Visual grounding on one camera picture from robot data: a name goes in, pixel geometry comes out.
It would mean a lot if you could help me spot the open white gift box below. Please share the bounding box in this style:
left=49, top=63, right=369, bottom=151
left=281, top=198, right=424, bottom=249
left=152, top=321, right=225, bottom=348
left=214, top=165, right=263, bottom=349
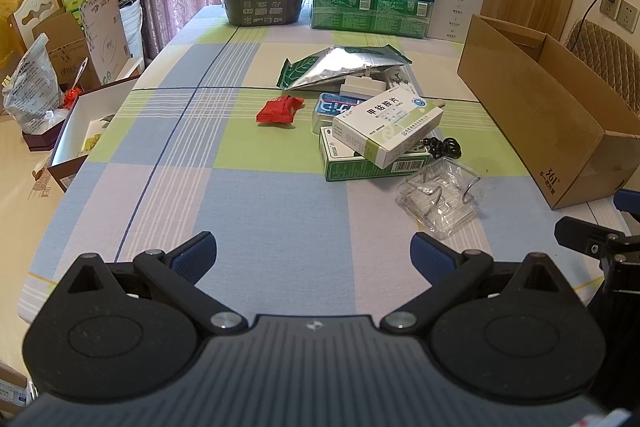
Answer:
left=47, top=76, right=138, bottom=192

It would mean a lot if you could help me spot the red wrapper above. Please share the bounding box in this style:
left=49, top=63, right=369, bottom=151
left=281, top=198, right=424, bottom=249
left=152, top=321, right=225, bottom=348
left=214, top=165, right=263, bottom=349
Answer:
left=255, top=95, right=305, bottom=124

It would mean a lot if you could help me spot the white printed plastic bag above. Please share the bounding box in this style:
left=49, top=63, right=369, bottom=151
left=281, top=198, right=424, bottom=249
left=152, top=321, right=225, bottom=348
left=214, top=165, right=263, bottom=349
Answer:
left=2, top=34, right=63, bottom=134

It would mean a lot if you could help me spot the white paper shopping bag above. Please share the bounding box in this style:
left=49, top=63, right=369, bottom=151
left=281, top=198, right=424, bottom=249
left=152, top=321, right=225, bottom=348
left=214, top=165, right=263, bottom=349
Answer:
left=80, top=0, right=130, bottom=84

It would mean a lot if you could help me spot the green white spray box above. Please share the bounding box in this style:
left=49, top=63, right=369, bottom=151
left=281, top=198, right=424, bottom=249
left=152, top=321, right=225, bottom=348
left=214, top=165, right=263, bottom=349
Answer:
left=319, top=126, right=432, bottom=182

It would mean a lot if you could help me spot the black cable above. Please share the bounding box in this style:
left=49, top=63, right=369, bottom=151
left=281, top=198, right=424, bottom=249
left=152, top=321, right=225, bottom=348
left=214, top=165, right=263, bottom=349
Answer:
left=422, top=134, right=463, bottom=160

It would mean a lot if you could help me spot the white carton box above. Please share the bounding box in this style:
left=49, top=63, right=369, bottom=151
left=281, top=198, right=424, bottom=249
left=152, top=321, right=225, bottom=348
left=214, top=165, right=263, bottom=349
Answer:
left=426, top=0, right=484, bottom=43

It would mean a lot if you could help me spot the silver green foil pouch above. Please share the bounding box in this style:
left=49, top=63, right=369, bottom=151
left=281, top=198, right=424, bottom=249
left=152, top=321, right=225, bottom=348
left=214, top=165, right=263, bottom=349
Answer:
left=277, top=44, right=411, bottom=91

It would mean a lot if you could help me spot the quilted tan chair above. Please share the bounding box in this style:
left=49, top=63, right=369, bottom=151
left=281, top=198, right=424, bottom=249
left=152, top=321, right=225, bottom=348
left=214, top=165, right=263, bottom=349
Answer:
left=565, top=20, right=640, bottom=114

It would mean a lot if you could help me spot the white green medicine box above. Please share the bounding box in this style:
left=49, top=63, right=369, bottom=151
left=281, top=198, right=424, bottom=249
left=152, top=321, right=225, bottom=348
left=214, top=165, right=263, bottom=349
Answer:
left=332, top=87, right=444, bottom=169

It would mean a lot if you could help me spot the blue label clear plastic box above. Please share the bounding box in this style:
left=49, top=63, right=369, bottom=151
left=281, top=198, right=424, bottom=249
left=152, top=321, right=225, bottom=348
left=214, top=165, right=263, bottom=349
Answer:
left=311, top=92, right=362, bottom=134

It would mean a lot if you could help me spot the black power cord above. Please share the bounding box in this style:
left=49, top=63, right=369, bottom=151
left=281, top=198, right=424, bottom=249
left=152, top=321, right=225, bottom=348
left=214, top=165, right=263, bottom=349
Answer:
left=568, top=0, right=615, bottom=53

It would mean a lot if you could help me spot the checked tablecloth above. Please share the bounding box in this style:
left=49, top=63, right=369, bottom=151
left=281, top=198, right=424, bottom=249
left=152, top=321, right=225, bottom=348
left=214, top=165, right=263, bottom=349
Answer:
left=17, top=4, right=626, bottom=324

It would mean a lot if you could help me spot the large brown cardboard box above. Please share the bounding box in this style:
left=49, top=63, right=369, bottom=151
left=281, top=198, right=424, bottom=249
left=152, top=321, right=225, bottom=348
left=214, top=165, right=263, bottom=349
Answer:
left=458, top=15, right=639, bottom=209

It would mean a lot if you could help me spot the brown cardboard box floor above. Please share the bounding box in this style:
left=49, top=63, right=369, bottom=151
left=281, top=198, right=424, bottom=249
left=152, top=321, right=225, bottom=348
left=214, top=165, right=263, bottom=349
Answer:
left=32, top=10, right=100, bottom=91

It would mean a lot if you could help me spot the green shrink-wrapped pack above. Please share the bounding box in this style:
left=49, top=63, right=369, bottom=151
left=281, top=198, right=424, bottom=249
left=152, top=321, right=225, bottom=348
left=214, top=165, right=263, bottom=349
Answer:
left=311, top=0, right=432, bottom=39

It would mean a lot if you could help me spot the wall power socket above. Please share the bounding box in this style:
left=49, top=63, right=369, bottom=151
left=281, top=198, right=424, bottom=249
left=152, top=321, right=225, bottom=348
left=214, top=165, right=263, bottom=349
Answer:
left=600, top=0, right=639, bottom=32

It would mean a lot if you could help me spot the clear plastic clip holder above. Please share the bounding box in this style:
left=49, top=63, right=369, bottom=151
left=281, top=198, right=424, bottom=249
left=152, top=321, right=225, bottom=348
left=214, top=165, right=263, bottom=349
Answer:
left=395, top=157, right=482, bottom=239

